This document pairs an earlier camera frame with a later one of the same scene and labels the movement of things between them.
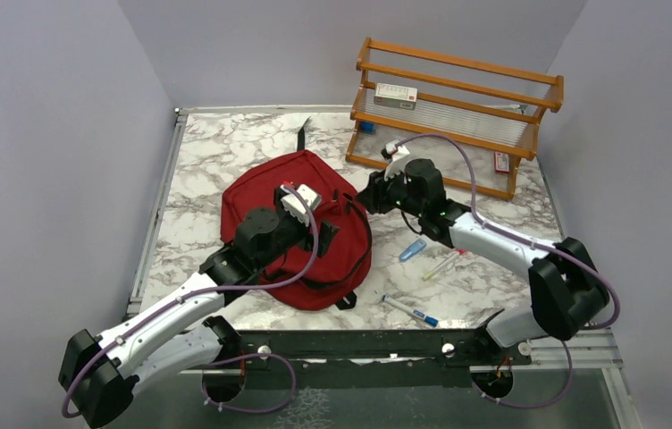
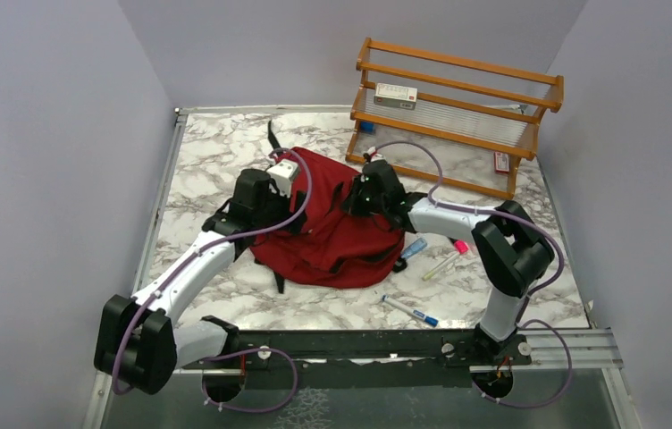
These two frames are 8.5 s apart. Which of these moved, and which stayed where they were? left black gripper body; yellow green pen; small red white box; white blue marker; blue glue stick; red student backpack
Moved: red student backpack; left black gripper body
Stayed: yellow green pen; blue glue stick; white blue marker; small red white box
